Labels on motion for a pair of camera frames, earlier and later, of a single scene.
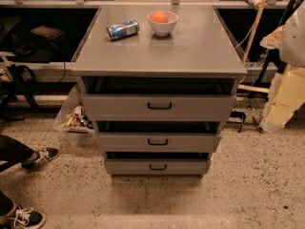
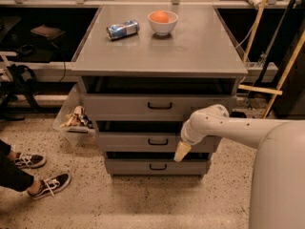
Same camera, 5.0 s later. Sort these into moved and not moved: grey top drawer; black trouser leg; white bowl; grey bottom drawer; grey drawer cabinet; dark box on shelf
Moved: black trouser leg
Not moved: grey drawer cabinet; grey bottom drawer; grey top drawer; dark box on shelf; white bowl
